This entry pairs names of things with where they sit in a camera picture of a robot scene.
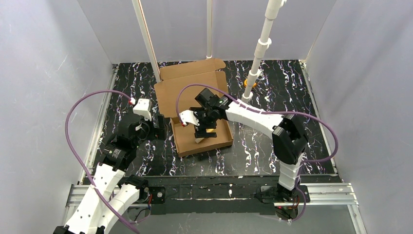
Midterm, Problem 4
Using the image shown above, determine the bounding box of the cream cylindrical stick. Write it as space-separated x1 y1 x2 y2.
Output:
195 129 216 143

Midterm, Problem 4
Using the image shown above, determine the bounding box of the brown cardboard box sheet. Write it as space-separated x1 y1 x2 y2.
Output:
154 58 233 157

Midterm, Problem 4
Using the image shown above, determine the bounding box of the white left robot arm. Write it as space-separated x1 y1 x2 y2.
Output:
54 114 166 234

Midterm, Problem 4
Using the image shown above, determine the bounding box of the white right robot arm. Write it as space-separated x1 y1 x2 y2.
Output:
179 87 308 191

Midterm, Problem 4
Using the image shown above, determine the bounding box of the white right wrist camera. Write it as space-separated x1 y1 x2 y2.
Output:
178 110 200 126

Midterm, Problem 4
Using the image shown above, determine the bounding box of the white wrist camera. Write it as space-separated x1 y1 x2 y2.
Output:
132 98 152 120
178 110 200 126

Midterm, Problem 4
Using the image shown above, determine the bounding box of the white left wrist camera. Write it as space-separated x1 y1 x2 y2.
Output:
132 98 152 120

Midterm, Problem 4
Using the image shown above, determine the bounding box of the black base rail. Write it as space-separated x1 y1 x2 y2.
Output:
144 175 298 215

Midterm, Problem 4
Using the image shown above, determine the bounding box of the white PVC pipe frame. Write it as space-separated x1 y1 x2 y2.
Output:
206 0 286 103

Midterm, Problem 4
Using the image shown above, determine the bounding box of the white wooden corner post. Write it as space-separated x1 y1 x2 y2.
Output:
132 0 162 83

